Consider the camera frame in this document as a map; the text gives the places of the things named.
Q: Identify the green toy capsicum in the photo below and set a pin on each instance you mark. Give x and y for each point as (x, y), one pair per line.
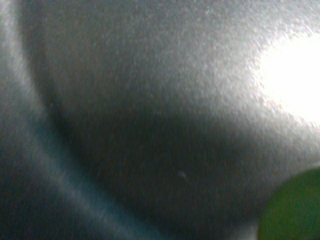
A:
(293, 211)

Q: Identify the black frying pan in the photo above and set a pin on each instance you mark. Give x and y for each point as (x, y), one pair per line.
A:
(153, 119)

